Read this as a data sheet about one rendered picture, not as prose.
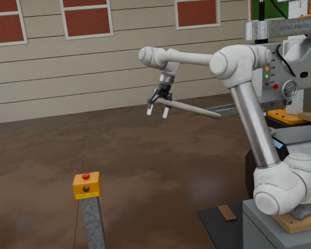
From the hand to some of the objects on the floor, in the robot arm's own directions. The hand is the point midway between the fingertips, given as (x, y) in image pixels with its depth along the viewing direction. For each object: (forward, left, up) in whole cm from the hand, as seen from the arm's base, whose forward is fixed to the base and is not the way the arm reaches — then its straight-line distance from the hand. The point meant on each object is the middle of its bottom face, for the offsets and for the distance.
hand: (157, 114), depth 189 cm
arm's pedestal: (-72, -43, -124) cm, 149 cm away
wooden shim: (+46, -80, -121) cm, 152 cm away
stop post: (-34, +52, -124) cm, 138 cm away
